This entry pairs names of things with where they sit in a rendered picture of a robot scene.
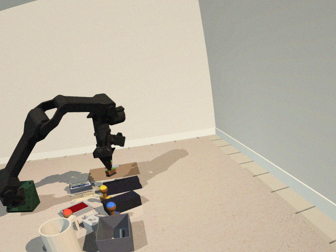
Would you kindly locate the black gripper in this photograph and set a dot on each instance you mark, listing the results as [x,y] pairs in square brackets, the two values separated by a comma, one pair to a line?
[103,151]

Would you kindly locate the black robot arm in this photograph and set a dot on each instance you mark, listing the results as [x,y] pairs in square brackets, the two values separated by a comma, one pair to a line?
[37,126]

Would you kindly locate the cream mug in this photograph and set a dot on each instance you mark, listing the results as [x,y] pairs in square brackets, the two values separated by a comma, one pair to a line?
[60,234]

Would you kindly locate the rubber stamp with red ball handle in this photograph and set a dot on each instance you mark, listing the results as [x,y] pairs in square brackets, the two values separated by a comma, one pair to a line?
[67,213]

